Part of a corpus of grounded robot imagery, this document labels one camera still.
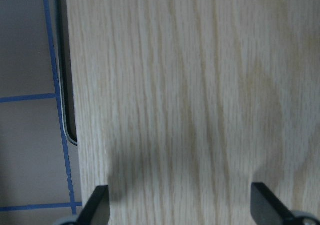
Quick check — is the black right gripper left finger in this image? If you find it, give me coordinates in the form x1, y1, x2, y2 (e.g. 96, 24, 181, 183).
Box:
75, 185, 111, 225

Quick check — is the light wooden drawer cabinet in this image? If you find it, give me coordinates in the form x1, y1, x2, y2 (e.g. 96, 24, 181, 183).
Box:
67, 0, 320, 225

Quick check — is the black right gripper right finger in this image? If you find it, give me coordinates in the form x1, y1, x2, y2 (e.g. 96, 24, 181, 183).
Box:
251, 182, 302, 225

